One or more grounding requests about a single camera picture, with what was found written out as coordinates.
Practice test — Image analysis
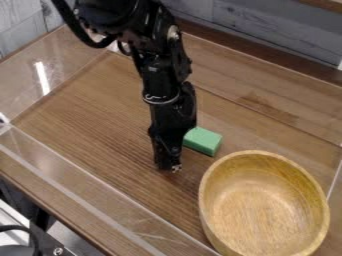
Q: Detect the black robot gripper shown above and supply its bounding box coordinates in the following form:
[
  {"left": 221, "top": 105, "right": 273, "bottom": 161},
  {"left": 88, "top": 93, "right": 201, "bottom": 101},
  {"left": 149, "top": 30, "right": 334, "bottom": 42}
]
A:
[{"left": 143, "top": 81, "right": 196, "bottom": 172}]

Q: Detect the green rectangular block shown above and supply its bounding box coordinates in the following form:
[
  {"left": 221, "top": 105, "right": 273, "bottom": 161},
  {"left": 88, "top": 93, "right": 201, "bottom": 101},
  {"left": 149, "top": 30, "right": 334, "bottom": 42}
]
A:
[{"left": 183, "top": 127, "right": 221, "bottom": 157}]

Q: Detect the brown wooden bowl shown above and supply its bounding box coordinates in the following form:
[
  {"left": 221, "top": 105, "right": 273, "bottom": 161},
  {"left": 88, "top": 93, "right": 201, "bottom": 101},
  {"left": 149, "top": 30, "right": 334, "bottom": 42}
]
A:
[{"left": 197, "top": 150, "right": 330, "bottom": 256}]

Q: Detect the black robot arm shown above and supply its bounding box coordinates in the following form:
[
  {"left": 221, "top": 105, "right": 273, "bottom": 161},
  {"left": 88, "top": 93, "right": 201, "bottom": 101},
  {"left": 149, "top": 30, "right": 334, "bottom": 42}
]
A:
[{"left": 50, "top": 0, "right": 196, "bottom": 172}]

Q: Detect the clear acrylic barrier wall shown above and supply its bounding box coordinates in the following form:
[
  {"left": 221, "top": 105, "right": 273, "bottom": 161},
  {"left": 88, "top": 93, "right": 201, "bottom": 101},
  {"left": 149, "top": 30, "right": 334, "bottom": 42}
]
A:
[{"left": 0, "top": 28, "right": 342, "bottom": 256}]

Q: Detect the black metal table bracket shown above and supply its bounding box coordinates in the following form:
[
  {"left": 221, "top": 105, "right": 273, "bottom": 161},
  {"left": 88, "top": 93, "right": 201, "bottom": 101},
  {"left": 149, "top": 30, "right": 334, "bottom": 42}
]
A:
[{"left": 29, "top": 223, "right": 76, "bottom": 256}]

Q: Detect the black cable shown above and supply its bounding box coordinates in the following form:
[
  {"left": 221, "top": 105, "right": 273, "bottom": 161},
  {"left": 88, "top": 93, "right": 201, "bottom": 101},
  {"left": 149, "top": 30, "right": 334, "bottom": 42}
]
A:
[{"left": 0, "top": 224, "right": 46, "bottom": 256}]

